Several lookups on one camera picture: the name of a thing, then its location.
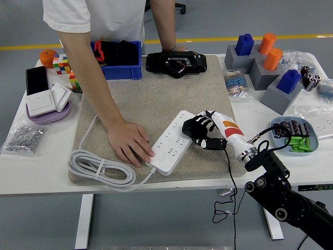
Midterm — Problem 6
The long grey block holder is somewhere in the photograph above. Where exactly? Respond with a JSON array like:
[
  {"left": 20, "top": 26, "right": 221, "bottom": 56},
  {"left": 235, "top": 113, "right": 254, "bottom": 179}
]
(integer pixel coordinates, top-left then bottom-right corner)
[{"left": 224, "top": 43, "right": 263, "bottom": 71}]

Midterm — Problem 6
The pile of black capacitors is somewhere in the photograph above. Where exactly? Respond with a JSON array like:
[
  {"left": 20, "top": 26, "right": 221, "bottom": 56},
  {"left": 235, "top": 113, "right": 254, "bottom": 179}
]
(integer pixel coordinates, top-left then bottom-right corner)
[{"left": 272, "top": 119, "right": 311, "bottom": 138}]

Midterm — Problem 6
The bag of blue resistors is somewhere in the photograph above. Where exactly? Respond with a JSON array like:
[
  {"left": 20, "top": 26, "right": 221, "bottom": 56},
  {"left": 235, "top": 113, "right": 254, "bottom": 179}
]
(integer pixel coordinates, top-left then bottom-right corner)
[{"left": 316, "top": 77, "right": 333, "bottom": 104}]

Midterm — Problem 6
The grey-brown mat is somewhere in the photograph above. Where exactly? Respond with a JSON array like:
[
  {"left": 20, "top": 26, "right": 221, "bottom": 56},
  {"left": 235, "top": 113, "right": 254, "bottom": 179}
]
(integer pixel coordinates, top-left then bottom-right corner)
[{"left": 68, "top": 54, "right": 248, "bottom": 186}]

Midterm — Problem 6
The crumpled clear plastic bag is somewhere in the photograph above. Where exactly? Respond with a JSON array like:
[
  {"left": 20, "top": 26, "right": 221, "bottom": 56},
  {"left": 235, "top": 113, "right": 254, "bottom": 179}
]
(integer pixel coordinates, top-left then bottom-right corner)
[{"left": 280, "top": 49, "right": 317, "bottom": 73}]

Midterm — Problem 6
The black plug adapter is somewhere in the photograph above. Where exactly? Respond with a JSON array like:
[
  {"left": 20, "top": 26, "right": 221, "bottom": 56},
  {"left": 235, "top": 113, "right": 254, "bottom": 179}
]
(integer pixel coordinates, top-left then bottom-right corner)
[{"left": 182, "top": 117, "right": 209, "bottom": 140}]

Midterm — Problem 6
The black fabric with red straps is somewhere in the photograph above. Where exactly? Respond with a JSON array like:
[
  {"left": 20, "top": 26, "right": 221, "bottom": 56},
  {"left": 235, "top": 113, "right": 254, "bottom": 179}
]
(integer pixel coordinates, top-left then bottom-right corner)
[{"left": 93, "top": 39, "right": 139, "bottom": 67}]

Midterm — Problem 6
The pile of green cylinders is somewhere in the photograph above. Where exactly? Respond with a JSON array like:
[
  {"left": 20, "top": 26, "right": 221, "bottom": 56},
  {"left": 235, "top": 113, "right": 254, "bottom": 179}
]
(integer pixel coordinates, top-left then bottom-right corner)
[{"left": 285, "top": 136, "right": 312, "bottom": 153}]

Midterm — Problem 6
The purple tray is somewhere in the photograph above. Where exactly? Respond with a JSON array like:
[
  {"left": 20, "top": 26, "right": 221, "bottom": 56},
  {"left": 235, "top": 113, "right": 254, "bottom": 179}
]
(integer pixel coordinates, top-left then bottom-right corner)
[{"left": 25, "top": 100, "right": 71, "bottom": 124}]

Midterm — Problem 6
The square grey block holder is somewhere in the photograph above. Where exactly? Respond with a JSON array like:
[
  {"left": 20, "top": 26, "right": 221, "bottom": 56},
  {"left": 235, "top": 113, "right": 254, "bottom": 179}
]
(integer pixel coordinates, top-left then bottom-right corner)
[{"left": 249, "top": 59, "right": 286, "bottom": 91}]

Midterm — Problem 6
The large white wall switch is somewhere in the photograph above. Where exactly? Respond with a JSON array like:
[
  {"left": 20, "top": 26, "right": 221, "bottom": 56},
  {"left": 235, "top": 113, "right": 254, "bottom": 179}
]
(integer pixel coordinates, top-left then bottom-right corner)
[{"left": 25, "top": 90, "right": 57, "bottom": 118}]

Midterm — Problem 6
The black device housing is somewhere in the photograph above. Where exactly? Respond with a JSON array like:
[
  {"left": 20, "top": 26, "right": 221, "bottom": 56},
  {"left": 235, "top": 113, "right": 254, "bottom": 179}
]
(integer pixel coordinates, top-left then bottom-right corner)
[{"left": 145, "top": 50, "right": 208, "bottom": 79}]

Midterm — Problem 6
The black table control panel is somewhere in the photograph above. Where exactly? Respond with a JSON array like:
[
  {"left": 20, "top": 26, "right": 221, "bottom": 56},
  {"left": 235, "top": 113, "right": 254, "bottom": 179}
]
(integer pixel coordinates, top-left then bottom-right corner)
[{"left": 298, "top": 184, "right": 333, "bottom": 192}]

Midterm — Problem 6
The bag of striped resistors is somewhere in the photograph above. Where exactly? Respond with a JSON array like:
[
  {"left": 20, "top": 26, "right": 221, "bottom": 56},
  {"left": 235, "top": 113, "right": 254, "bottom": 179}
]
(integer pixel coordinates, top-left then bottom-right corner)
[{"left": 223, "top": 67, "right": 252, "bottom": 99}]

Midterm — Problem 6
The colourful puzzle cube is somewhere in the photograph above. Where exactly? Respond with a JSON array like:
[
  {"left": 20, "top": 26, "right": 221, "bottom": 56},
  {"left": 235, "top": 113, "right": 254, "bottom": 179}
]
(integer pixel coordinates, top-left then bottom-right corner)
[
  {"left": 52, "top": 53, "right": 71, "bottom": 76},
  {"left": 68, "top": 70, "right": 83, "bottom": 91}
]

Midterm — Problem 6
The white power strip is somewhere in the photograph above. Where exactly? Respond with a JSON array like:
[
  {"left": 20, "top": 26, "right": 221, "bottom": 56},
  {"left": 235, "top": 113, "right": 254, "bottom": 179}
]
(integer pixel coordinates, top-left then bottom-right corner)
[{"left": 145, "top": 109, "right": 197, "bottom": 177}]

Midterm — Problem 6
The blue square peg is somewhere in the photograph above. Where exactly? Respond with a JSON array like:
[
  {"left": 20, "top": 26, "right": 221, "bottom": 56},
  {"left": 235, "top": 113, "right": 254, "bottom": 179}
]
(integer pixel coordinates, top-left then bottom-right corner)
[
  {"left": 276, "top": 69, "right": 302, "bottom": 95},
  {"left": 235, "top": 33, "right": 254, "bottom": 56}
]

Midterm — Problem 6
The person's right hand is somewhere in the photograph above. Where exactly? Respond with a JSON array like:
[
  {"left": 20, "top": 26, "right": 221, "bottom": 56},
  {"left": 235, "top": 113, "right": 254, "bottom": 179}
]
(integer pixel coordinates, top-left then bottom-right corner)
[{"left": 107, "top": 121, "right": 156, "bottom": 169}]

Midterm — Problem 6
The black office chair base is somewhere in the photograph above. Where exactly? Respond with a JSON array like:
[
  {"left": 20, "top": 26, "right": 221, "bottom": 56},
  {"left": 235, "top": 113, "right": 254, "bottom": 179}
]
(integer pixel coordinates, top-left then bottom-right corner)
[{"left": 144, "top": 0, "right": 187, "bottom": 15}]

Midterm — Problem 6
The blue plastic bin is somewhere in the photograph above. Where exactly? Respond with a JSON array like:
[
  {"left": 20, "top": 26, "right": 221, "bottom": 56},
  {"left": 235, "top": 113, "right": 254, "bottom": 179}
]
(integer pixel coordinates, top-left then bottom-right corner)
[{"left": 89, "top": 40, "right": 143, "bottom": 81}]

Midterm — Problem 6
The small white wall switch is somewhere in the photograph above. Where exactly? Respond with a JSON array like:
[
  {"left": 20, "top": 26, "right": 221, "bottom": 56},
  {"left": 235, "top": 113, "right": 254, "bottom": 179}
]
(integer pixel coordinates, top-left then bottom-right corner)
[{"left": 49, "top": 81, "right": 72, "bottom": 113}]

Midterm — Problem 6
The bagged white socket panel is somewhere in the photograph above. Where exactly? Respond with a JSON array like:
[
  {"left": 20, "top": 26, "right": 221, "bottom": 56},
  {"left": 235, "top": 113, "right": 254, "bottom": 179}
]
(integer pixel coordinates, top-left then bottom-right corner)
[{"left": 293, "top": 105, "right": 333, "bottom": 140}]

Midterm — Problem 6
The person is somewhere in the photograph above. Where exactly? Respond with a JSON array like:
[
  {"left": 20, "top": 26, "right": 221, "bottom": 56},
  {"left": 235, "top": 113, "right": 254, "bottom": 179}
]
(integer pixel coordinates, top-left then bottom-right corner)
[{"left": 43, "top": 0, "right": 150, "bottom": 44}]

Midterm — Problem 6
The tall grey block holder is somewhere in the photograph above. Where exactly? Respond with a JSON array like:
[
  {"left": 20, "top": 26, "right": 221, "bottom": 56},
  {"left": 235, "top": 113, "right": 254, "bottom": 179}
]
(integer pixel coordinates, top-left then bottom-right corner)
[{"left": 260, "top": 74, "right": 304, "bottom": 116}]

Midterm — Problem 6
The black cylinder capacitor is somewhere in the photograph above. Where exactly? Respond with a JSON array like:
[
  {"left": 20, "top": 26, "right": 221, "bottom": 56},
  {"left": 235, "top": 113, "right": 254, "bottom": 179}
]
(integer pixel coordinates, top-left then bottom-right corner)
[
  {"left": 304, "top": 72, "right": 317, "bottom": 92},
  {"left": 300, "top": 66, "right": 312, "bottom": 89},
  {"left": 311, "top": 74, "right": 323, "bottom": 91}
]

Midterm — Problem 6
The white table leg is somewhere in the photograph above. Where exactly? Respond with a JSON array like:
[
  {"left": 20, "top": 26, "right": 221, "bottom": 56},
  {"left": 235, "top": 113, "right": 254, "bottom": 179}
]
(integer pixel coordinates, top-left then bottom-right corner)
[
  {"left": 74, "top": 194, "right": 94, "bottom": 250},
  {"left": 261, "top": 208, "right": 284, "bottom": 241}
]

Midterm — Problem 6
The bag of metal nuts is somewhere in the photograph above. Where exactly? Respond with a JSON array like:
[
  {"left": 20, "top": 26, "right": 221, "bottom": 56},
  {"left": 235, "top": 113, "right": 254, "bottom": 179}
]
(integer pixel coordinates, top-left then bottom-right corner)
[{"left": 0, "top": 120, "right": 50, "bottom": 158}]

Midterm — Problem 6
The orange fruit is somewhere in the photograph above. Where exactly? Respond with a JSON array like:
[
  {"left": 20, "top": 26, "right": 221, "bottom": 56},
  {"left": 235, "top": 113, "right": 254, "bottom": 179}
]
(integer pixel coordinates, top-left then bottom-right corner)
[{"left": 39, "top": 49, "right": 58, "bottom": 69}]

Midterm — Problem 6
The light blue plate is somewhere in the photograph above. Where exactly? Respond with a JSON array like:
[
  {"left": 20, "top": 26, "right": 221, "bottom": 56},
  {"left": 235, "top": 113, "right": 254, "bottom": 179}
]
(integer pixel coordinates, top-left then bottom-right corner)
[{"left": 270, "top": 116, "right": 319, "bottom": 156}]

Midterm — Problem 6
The white power cord with plug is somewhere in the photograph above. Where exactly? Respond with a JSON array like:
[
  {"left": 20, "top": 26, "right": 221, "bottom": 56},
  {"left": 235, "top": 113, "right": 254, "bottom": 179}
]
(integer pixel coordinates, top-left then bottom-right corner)
[{"left": 68, "top": 114, "right": 158, "bottom": 193}]

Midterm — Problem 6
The thin black floor cable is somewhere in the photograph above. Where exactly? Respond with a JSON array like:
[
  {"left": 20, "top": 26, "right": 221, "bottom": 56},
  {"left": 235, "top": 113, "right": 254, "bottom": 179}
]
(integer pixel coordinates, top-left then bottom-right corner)
[{"left": 296, "top": 234, "right": 309, "bottom": 250}]

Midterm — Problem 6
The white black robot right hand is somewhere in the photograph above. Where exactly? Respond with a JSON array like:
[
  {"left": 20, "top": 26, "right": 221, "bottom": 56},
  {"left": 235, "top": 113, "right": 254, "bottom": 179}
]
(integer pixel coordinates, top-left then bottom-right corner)
[{"left": 192, "top": 110, "right": 255, "bottom": 159}]

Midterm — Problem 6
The orange cylinder peg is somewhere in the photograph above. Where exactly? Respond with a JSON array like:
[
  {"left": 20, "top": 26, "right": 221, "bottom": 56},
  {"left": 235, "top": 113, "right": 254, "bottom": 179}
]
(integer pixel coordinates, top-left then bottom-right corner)
[
  {"left": 263, "top": 47, "right": 284, "bottom": 71},
  {"left": 258, "top": 32, "right": 277, "bottom": 55}
]

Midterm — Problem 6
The thin black adapter cord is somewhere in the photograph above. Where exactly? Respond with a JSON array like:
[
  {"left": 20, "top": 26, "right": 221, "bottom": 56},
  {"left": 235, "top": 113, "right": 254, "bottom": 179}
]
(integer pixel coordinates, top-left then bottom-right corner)
[{"left": 212, "top": 147, "right": 247, "bottom": 250}]

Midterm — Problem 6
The black smartphone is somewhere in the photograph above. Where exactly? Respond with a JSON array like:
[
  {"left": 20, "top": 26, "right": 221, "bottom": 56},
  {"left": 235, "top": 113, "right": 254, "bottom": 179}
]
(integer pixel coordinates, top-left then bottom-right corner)
[{"left": 25, "top": 66, "right": 49, "bottom": 96}]

